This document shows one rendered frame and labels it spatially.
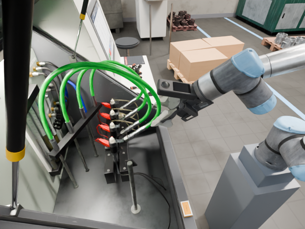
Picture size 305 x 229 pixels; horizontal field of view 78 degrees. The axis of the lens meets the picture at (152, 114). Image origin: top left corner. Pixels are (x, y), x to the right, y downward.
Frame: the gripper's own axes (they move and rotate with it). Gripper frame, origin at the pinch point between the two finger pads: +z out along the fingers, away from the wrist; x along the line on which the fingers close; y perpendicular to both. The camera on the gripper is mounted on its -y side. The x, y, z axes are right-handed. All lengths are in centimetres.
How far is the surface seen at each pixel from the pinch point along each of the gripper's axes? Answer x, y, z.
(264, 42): 367, 309, -15
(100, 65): 0.1, -24.0, -5.7
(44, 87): -4.3, -32.3, 8.2
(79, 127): 0.6, -13.9, 29.4
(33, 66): 17, -38, 28
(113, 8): 438, 20, 204
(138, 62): 82, 17, 42
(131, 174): -19.1, 0.4, 8.7
